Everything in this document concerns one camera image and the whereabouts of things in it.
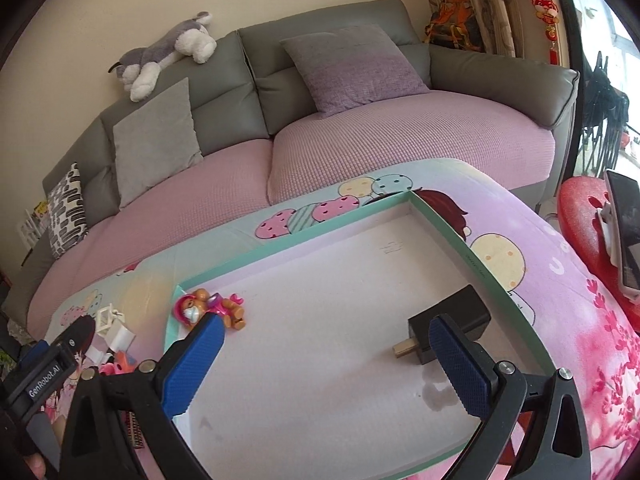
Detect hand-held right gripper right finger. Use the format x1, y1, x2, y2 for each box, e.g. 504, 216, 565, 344
427, 312, 593, 480

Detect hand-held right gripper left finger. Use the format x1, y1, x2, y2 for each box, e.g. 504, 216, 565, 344
60, 314, 226, 480

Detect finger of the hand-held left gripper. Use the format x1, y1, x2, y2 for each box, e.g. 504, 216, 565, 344
47, 317, 97, 366
17, 341, 52, 372

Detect black charger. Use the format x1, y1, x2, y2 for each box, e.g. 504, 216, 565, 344
391, 285, 492, 366

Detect teal cardboard box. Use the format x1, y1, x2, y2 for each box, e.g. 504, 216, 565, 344
162, 190, 558, 480

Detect person's left hand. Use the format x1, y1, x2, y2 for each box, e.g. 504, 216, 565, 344
22, 452, 47, 480

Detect pink toy puppy figure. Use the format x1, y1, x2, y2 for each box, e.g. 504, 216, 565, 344
172, 288, 247, 332

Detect white magazine rack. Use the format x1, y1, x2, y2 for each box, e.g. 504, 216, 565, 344
17, 200, 51, 251

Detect black white patterned cushion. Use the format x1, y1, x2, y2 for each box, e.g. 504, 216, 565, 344
46, 162, 90, 261

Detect pink sofa seat cover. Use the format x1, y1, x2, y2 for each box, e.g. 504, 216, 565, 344
267, 91, 557, 207
27, 137, 273, 336

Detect red plastic stool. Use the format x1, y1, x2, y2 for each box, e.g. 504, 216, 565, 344
557, 176, 640, 333

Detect white phone holder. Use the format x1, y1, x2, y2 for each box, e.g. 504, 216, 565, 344
597, 200, 621, 266

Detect grey cushion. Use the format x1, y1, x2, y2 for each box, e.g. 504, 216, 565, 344
112, 77, 205, 210

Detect smartphone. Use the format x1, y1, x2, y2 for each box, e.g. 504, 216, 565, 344
605, 170, 640, 293

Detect grey sofa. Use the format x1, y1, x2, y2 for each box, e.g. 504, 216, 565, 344
0, 0, 581, 341

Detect grey white plush dog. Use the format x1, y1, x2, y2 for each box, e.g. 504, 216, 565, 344
107, 11, 217, 103

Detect dark clothes on rack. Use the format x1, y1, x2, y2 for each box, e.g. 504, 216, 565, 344
580, 50, 631, 176

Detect purple cushion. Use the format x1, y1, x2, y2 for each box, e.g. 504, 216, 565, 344
280, 24, 431, 120

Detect orange backpack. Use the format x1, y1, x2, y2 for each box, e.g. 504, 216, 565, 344
424, 0, 483, 53

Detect patterned curtain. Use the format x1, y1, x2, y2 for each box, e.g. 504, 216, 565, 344
417, 0, 518, 58

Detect red hanging decoration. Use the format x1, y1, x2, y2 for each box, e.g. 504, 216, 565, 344
517, 0, 561, 66

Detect white frame clip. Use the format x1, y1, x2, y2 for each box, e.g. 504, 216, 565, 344
96, 305, 125, 336

